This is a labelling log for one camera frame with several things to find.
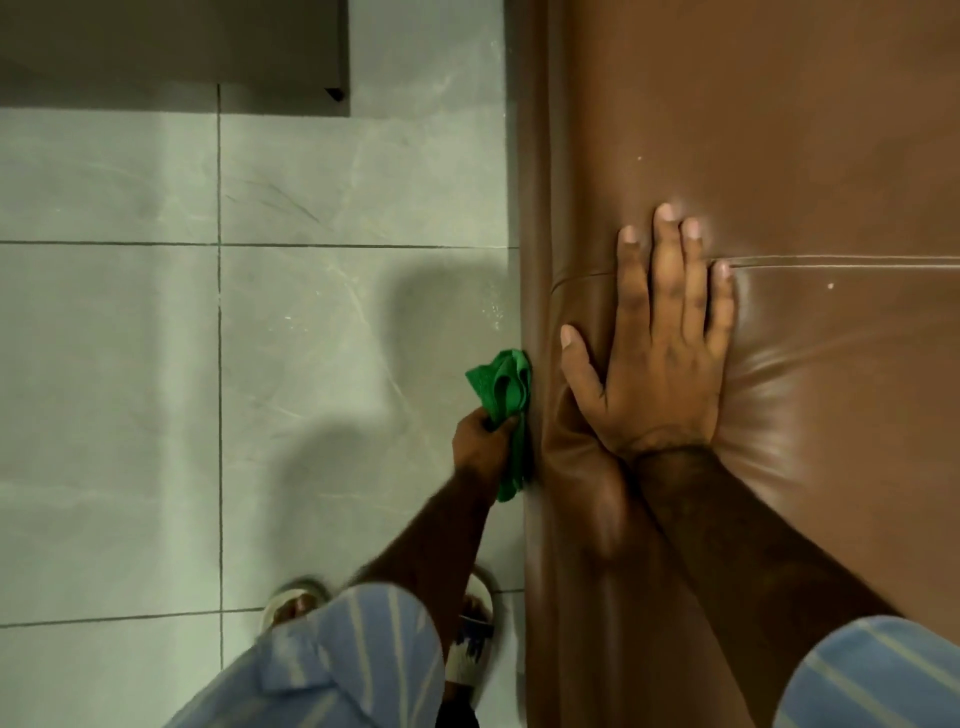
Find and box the white sandal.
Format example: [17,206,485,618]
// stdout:
[441,564,502,708]
[260,576,333,640]

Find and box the person's left hand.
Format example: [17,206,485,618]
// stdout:
[451,405,525,490]

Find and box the person's right hand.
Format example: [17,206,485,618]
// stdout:
[560,202,738,467]

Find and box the person's right forearm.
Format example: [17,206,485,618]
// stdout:
[628,444,905,728]

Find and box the dark grey cabinet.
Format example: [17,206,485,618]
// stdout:
[0,0,352,119]

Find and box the green cleaning cloth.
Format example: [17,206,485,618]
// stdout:
[464,348,534,504]

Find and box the brown leather sofa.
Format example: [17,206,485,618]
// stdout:
[504,0,960,728]

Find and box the person's left forearm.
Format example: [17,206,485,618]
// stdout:
[351,465,499,605]

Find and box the blue striped shirt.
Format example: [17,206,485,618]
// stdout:
[163,583,960,728]

